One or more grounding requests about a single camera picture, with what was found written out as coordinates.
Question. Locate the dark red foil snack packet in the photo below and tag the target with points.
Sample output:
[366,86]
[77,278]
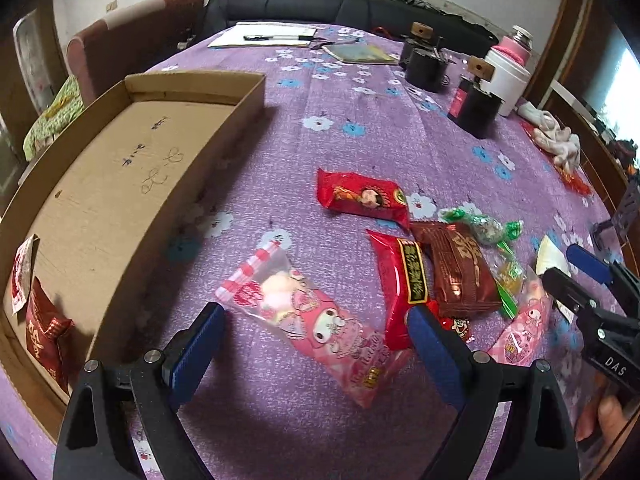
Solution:
[457,270]
[45,335]

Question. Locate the dark perforated phone stand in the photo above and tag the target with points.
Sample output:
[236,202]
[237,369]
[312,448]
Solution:
[627,210]

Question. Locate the white gloves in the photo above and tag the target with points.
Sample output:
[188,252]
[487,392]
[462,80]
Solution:
[555,140]

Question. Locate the black leather sofa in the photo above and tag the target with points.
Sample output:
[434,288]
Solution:
[300,7]

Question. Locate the red snack packet yellow label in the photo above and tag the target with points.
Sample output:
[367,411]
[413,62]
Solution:
[395,280]

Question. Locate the brown armchair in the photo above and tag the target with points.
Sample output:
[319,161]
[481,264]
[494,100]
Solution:
[135,45]

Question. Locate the cream white snack packet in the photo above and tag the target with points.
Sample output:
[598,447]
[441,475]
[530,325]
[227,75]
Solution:
[547,257]

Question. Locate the green wrapped candy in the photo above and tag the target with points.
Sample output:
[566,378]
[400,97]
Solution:
[482,227]

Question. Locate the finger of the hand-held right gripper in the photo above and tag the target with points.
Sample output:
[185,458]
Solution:
[587,262]
[565,290]

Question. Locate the white and red snack packet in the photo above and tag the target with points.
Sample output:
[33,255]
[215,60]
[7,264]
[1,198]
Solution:
[21,275]

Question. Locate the small red cartoon snack packet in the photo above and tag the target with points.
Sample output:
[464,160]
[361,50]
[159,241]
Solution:
[457,327]

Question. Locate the black grinder with wooden knob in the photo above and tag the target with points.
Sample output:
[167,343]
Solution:
[477,107]
[425,70]

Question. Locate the yellow green notebook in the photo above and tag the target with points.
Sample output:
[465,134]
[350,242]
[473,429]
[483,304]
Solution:
[360,53]

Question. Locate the flat red packet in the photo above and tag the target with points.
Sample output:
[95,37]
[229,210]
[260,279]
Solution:
[575,180]

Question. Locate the person's right hand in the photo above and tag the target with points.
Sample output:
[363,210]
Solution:
[607,412]

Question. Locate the green striped clear snack packet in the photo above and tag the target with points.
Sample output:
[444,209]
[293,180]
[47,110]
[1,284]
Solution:
[507,280]

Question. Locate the pink cartoon snack packet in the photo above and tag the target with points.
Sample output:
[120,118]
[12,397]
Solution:
[320,325]
[520,330]

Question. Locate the white paper sheets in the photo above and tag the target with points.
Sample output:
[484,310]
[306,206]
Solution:
[235,41]

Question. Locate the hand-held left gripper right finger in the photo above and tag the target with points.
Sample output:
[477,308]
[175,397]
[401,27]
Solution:
[435,355]

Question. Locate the wooden sideboard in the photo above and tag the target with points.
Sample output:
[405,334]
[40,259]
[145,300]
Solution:
[595,145]

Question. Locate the black pen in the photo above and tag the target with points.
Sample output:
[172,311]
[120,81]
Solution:
[260,37]

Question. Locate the green floral cushion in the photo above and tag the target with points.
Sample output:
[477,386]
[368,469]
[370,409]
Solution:
[55,115]

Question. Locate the red cartoon figure snack packet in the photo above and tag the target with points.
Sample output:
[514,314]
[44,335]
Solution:
[360,195]

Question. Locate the shallow cardboard box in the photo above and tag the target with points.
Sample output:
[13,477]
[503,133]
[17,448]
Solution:
[125,175]

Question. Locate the white jar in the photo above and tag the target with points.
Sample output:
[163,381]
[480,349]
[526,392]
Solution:
[510,85]

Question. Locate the pink thermos flask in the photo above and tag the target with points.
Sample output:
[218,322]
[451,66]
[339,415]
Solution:
[517,47]

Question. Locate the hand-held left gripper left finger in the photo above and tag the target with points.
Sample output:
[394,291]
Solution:
[200,350]

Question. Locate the purple floral tablecloth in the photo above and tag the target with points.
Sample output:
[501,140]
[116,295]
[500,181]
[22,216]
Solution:
[350,125]

